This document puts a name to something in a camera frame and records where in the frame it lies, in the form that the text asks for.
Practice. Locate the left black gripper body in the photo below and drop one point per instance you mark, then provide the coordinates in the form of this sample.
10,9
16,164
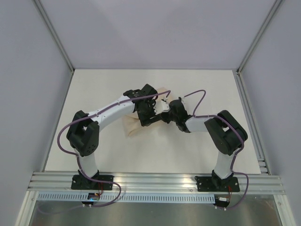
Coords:
148,113

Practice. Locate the beige cloth mat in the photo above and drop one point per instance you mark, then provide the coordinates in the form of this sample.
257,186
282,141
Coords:
131,123

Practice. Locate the slotted grey cable duct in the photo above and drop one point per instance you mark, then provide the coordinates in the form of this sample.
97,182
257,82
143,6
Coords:
130,197

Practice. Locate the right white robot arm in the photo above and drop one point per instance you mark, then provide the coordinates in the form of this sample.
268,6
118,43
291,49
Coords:
226,133

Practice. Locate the right aluminium frame post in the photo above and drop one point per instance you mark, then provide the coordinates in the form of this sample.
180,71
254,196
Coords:
259,35

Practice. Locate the aluminium front rail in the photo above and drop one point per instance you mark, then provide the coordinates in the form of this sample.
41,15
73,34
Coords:
162,183

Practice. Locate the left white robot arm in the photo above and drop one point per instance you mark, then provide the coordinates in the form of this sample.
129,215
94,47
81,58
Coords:
83,134

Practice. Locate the left aluminium frame post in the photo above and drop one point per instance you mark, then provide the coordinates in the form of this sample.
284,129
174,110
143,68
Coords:
46,19

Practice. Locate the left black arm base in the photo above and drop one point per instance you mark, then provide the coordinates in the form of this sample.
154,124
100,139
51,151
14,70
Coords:
79,182

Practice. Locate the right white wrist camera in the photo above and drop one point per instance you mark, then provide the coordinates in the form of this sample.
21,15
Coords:
182,100

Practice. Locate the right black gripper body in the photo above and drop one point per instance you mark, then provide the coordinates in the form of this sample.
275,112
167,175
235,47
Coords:
171,107

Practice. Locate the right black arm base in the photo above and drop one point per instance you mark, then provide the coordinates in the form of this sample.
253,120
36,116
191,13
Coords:
215,184

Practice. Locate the aluminium frame post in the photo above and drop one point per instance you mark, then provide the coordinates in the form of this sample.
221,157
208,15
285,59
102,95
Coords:
259,35
46,19

